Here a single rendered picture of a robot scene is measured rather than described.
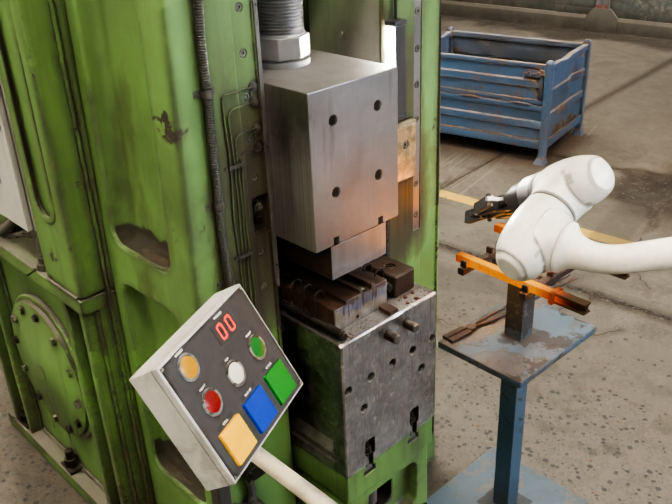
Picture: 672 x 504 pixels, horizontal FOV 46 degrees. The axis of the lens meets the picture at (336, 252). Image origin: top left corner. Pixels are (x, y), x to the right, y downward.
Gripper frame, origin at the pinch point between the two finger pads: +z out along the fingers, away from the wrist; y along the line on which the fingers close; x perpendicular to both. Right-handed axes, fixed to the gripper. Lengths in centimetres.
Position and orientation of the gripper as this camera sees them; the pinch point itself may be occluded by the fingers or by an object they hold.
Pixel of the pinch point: (475, 214)
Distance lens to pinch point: 190.5
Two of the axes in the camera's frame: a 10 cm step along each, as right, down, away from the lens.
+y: 9.0, 1.7, 4.0
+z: -4.3, 1.4, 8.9
